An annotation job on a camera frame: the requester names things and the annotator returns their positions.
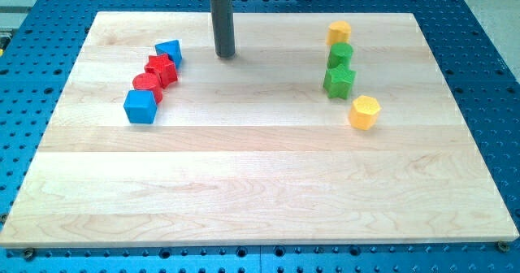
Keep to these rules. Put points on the light wooden board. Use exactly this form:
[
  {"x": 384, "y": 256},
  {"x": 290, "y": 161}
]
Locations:
[{"x": 251, "y": 150}]

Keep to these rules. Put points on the blue perforated table plate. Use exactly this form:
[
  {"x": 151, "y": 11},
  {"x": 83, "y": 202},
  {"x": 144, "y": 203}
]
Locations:
[{"x": 41, "y": 55}]

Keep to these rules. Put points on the blue cube block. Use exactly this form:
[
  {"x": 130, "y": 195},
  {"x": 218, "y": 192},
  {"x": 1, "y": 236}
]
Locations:
[{"x": 140, "y": 107}]

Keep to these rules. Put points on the green star block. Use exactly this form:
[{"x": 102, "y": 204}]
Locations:
[{"x": 338, "y": 82}]

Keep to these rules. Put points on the yellow hexagon block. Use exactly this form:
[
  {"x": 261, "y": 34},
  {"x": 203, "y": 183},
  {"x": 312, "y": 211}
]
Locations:
[{"x": 364, "y": 112}]

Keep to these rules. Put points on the blue triangle block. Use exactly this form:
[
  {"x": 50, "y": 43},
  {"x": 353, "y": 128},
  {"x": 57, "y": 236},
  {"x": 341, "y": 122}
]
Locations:
[{"x": 172, "y": 49}]

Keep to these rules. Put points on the red cylinder block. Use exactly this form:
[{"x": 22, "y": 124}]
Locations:
[{"x": 149, "y": 82}]

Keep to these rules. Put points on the red star block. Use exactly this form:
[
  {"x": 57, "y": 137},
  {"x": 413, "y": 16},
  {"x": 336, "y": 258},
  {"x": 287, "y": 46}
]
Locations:
[{"x": 163, "y": 68}]

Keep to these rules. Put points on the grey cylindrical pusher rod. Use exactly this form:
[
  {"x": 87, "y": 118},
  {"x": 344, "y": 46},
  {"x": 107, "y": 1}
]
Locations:
[{"x": 223, "y": 28}]

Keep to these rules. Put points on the yellow rounded block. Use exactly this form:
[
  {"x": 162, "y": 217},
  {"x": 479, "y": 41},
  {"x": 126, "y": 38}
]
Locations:
[{"x": 338, "y": 31}]

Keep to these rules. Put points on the green cylinder block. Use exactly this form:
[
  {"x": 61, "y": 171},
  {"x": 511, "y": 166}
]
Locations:
[{"x": 340, "y": 53}]

